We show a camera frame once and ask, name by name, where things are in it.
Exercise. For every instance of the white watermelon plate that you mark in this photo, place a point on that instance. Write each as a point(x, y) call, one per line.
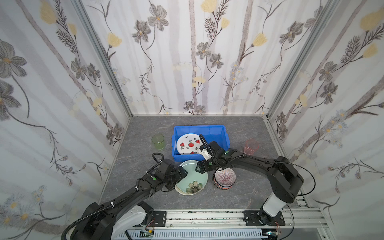
point(188, 144)

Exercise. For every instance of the red patterned bottom bowl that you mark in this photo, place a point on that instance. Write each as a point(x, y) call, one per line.
point(220, 186)

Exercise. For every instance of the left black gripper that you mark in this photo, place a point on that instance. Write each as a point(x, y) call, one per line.
point(179, 174)

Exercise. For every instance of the green flower plate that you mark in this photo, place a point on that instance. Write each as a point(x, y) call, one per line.
point(194, 182)

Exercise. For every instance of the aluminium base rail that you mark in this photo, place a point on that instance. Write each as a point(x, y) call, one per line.
point(301, 224)

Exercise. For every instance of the black mounting plate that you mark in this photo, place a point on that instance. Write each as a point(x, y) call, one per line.
point(156, 219)
point(261, 218)

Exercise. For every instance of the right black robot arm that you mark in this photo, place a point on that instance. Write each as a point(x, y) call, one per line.
point(284, 179)

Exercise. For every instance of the pink glass cup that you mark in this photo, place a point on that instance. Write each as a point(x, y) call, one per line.
point(251, 146)

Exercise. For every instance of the white slotted cable duct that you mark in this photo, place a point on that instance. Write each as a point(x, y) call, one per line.
point(194, 234)

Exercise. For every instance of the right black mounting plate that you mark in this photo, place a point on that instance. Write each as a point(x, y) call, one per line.
point(261, 218)

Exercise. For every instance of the blue plastic bin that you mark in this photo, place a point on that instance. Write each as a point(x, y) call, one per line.
point(211, 133)

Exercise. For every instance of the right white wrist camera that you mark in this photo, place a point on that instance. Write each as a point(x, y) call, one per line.
point(205, 153)

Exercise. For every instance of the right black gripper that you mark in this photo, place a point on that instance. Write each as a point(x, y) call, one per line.
point(202, 165)

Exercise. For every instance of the green glass cup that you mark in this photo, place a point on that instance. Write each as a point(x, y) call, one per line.
point(159, 141)

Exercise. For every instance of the purple striped top bowl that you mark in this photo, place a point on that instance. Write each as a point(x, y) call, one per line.
point(225, 177)

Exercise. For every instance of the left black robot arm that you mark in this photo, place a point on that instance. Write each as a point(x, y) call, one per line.
point(98, 221)

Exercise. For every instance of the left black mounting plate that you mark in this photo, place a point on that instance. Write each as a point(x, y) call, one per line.
point(156, 219)

